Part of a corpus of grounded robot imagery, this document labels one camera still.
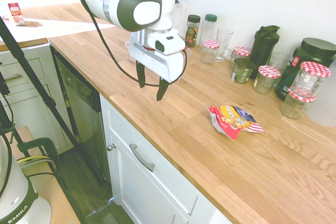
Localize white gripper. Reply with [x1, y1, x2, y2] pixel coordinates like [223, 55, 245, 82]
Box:
[128, 31, 185, 102]

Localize honey BBQ chip bag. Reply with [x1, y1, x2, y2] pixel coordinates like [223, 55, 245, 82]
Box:
[206, 104, 265, 141]

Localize clear plastic container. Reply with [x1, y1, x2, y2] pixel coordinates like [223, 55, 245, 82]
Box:
[123, 40, 137, 65]

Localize spice jar dark lid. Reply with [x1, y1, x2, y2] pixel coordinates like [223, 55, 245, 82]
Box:
[185, 14, 202, 48]

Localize stainless steel dishwasher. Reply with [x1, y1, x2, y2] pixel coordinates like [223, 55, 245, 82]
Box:
[50, 46, 111, 183]

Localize clear bottle green lid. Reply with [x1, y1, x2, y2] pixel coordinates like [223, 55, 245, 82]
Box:
[200, 14, 218, 49]

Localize tall clear glass mug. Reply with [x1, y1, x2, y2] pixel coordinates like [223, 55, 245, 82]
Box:
[213, 27, 234, 63]

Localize small green jar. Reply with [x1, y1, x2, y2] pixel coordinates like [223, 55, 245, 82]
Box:
[230, 57, 257, 84]

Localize dark green shaker bottle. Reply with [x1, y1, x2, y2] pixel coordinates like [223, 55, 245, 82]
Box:
[248, 25, 281, 80]

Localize green clamp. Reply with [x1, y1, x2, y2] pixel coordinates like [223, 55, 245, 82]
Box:
[7, 136, 59, 170]

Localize white drawer cabinet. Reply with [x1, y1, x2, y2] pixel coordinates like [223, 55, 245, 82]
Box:
[0, 42, 75, 154]

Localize clear drinking glass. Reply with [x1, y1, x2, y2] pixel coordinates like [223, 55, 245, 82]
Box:
[267, 51, 291, 88]

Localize red drink carton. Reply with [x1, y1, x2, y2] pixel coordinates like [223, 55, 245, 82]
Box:
[7, 2, 26, 27]

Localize wooden robot stand board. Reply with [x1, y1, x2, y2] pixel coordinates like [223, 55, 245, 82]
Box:
[10, 125, 81, 224]

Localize large jar red checked lid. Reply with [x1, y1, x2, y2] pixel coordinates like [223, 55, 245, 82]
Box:
[289, 61, 332, 96]

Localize large dark green tub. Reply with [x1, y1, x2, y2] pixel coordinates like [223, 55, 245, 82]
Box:
[275, 37, 336, 101]

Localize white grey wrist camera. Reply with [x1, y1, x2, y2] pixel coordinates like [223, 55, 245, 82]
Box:
[146, 29, 186, 56]

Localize silver drawer handle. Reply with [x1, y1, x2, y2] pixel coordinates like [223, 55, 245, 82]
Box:
[129, 143, 156, 173]

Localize black camera tripod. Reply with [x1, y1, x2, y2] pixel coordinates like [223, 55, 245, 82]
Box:
[0, 16, 106, 186]

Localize brass drawer handle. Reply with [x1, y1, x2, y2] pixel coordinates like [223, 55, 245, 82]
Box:
[4, 73, 23, 82]

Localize yellow cable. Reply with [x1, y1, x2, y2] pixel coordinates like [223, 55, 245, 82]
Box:
[16, 155, 54, 166]

